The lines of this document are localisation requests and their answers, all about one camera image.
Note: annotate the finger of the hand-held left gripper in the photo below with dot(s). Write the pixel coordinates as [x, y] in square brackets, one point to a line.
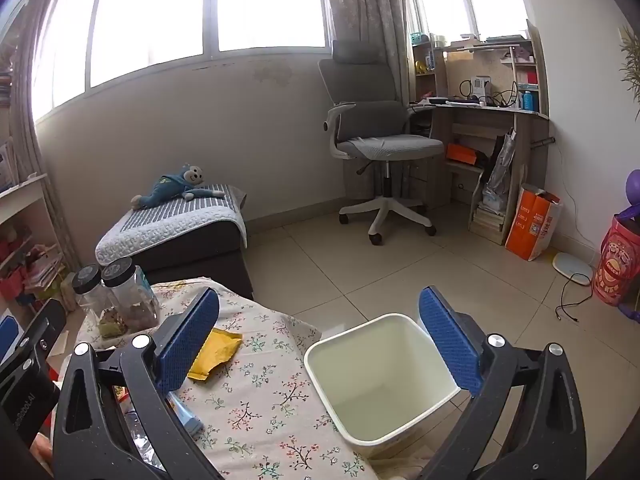
[45, 325]
[6, 335]

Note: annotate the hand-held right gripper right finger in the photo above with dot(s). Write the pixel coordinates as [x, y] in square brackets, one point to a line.
[445, 340]

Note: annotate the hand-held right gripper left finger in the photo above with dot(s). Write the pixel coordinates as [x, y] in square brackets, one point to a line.
[187, 340]

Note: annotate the yellow snack wrapper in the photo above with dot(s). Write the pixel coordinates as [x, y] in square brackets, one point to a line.
[215, 352]

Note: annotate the white trash bin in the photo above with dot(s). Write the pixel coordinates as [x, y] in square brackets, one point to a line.
[380, 375]

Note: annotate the person's left hand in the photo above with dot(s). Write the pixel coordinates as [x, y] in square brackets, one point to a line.
[41, 452]

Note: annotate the pink storage basket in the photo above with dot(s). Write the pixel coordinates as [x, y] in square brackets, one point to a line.
[12, 287]

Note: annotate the clear plastic jar black lid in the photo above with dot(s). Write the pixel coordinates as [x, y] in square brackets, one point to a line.
[132, 300]
[90, 295]

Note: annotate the light blue packet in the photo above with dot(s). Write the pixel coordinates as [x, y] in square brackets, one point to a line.
[185, 415]

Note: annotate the dark grey ottoman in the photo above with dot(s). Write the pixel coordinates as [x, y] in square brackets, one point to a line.
[200, 260]

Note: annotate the floral tablecloth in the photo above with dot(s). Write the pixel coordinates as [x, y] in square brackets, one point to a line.
[260, 400]

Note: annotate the clear plastic wrapper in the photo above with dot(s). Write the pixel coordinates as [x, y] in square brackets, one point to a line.
[142, 440]

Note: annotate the grey quilted mat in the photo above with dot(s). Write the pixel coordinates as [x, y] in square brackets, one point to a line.
[165, 230]

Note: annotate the white bookshelf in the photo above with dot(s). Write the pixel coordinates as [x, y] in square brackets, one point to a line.
[20, 200]

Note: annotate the stack of books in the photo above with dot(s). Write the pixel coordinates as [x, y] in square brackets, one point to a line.
[487, 217]

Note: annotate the orange paper bag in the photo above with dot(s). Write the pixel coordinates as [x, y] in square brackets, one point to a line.
[532, 225]

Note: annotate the white bathroom scale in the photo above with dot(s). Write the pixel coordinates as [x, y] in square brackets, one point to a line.
[572, 267]

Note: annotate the blue monkey plush toy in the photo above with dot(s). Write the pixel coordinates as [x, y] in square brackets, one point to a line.
[170, 187]

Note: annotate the silver plastic bag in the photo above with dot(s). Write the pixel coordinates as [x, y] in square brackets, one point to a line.
[500, 165]

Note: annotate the orange box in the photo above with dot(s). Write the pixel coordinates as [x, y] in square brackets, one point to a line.
[462, 154]

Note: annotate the red printed bucket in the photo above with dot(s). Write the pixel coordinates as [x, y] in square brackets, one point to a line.
[617, 265]

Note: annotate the wooden desk with shelves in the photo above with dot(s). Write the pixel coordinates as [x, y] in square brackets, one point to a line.
[475, 120]

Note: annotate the grey office chair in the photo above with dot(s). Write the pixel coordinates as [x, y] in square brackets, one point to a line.
[370, 110]

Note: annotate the purple balloon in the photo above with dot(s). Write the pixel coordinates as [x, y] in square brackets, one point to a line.
[634, 185]

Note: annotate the blue bottle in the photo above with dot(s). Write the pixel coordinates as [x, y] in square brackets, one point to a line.
[529, 100]

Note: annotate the white desk device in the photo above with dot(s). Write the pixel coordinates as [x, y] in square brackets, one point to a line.
[481, 86]

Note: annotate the large window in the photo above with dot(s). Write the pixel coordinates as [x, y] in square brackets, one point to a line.
[150, 15]

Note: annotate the green plant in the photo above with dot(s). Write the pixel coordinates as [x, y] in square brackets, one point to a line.
[631, 70]

